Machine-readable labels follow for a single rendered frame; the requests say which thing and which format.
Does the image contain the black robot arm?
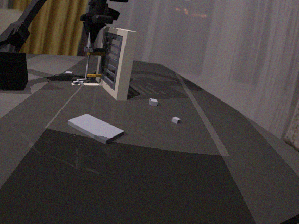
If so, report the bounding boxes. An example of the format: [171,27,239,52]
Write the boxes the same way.
[0,0,120,53]

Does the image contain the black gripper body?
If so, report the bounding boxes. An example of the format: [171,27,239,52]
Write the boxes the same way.
[80,0,113,24]

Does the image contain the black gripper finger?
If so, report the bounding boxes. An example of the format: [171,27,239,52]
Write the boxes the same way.
[88,23,105,43]
[83,22,89,37]

